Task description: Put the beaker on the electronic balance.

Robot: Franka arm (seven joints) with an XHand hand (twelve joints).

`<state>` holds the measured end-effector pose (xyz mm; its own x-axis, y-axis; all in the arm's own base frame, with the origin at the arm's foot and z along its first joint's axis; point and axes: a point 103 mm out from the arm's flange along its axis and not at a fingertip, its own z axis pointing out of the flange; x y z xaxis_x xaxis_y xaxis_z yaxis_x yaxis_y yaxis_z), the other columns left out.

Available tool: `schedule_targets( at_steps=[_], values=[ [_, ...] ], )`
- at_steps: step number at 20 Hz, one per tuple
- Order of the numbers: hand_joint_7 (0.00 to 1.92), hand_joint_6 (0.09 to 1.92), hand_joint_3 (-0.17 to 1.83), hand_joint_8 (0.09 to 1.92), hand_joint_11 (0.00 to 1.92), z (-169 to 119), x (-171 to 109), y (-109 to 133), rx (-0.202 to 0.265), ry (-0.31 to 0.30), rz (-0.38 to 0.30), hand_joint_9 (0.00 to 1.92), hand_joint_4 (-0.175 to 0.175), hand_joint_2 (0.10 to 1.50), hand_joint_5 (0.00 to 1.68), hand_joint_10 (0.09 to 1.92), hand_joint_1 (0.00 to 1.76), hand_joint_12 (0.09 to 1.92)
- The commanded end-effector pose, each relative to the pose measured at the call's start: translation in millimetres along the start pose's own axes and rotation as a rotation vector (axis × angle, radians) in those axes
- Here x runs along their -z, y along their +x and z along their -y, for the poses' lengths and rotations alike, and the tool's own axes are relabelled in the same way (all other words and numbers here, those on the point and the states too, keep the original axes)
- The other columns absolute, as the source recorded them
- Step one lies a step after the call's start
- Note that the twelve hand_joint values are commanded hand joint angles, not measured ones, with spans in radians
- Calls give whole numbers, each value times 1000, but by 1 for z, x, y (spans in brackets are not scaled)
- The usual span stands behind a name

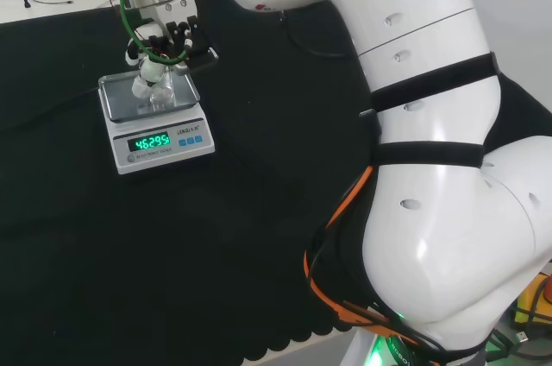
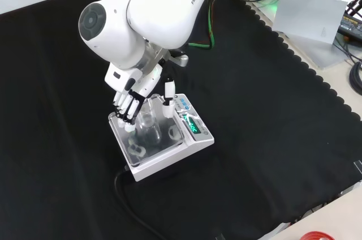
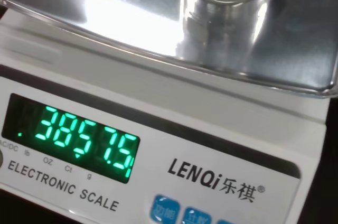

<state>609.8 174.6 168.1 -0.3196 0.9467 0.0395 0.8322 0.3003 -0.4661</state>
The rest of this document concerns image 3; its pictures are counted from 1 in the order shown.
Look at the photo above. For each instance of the white electronic balance, steel pan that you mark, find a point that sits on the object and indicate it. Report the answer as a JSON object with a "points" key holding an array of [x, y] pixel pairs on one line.
{"points": [[185, 118]]}

